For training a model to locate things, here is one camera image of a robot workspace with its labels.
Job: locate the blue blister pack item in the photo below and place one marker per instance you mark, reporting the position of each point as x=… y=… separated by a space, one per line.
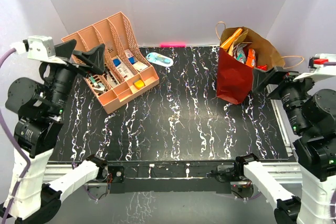
x=158 y=59

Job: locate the orange wafer snack packet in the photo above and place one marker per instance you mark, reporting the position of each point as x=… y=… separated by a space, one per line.
x=228 y=44

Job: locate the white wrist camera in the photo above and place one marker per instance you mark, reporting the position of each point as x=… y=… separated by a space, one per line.
x=39 y=48
x=322 y=66

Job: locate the orange candy bar pack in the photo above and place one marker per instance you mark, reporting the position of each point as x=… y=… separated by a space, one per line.
x=251 y=58

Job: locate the pink plastic desk organizer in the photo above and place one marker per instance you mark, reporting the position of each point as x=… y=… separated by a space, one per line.
x=115 y=88

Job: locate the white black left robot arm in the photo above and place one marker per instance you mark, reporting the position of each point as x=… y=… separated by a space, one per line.
x=39 y=107

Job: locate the blue white box in organizer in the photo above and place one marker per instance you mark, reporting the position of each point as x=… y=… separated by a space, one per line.
x=117 y=63

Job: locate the yellow block in organizer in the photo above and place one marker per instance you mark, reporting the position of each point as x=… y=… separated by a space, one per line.
x=139 y=84

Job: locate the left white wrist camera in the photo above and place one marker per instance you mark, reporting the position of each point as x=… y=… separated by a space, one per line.
x=39 y=48

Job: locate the red brown paper bag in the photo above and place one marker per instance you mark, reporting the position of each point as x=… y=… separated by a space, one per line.
x=234 y=79

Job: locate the black aluminium base frame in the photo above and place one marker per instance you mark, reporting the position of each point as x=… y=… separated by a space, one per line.
x=182 y=176

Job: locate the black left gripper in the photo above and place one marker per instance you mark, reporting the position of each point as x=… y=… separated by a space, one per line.
x=94 y=59

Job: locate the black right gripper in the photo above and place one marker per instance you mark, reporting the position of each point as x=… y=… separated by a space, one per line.
x=260 y=77

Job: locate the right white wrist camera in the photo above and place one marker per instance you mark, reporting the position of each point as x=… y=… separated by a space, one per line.
x=322 y=66

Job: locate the white card pack in organizer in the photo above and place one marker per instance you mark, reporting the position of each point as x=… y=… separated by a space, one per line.
x=139 y=66

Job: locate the teal snack packet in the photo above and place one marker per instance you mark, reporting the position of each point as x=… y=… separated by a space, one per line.
x=239 y=53

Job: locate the pink tape strip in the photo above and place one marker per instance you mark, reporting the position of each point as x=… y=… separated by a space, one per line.
x=172 y=44

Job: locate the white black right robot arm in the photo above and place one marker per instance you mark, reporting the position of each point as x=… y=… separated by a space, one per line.
x=312 y=120

